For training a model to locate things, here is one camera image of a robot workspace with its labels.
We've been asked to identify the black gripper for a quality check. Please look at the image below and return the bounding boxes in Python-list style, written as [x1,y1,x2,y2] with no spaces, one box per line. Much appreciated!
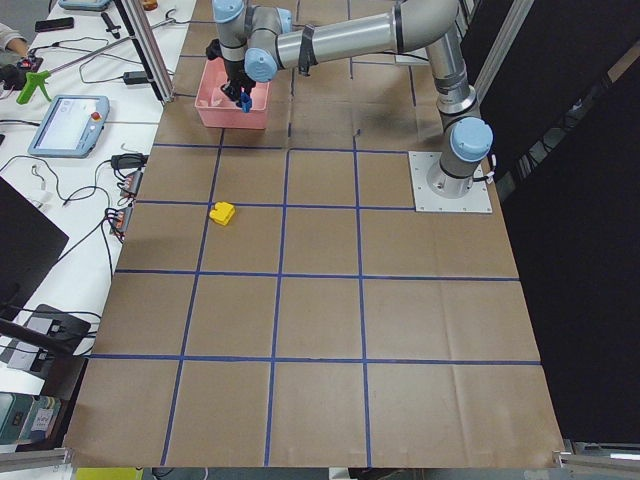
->
[221,59,253,103]

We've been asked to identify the blue toy block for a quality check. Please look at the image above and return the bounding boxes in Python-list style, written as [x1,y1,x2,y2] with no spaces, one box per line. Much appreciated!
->
[240,92,252,113]

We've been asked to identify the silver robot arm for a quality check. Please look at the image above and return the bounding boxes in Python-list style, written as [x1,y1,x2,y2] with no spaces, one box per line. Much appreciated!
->
[206,1,493,199]

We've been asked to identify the pink plastic box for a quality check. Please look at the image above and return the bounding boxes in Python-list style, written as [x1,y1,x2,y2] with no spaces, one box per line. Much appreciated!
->
[195,58,271,130]

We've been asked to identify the black power adapter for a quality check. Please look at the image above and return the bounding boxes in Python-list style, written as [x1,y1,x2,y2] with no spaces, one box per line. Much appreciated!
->
[122,71,149,85]

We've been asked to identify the black power brick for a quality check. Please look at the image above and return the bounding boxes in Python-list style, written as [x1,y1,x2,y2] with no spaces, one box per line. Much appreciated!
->
[110,152,149,170]

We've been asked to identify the yellow toy block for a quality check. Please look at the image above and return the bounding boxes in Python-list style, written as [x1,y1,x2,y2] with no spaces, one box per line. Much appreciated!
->
[208,201,236,226]

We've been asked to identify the orange connector hub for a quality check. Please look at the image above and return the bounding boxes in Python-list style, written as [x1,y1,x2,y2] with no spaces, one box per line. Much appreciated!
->
[119,170,143,197]
[108,206,133,236]

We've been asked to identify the blue teach pendant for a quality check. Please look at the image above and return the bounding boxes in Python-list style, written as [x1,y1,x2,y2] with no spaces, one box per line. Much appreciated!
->
[58,0,111,12]
[28,95,110,158]

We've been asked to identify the black smartphone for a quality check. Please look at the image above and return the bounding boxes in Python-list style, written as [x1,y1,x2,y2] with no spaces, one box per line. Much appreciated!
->
[34,17,75,33]

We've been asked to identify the black monitor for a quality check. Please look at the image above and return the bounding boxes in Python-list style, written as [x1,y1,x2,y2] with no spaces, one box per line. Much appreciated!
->
[0,179,69,321]

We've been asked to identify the black monitor stand base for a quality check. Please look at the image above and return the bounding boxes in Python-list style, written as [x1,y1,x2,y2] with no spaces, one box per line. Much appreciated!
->
[24,304,91,354]

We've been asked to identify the aluminium frame post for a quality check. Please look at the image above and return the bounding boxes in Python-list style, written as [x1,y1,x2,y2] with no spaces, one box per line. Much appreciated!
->
[115,0,174,105]

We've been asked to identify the green handled grabber tool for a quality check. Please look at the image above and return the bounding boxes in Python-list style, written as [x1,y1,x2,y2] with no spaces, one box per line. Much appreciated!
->
[16,36,134,105]

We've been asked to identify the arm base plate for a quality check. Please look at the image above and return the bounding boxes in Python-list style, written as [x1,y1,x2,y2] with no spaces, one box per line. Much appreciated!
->
[408,151,493,214]

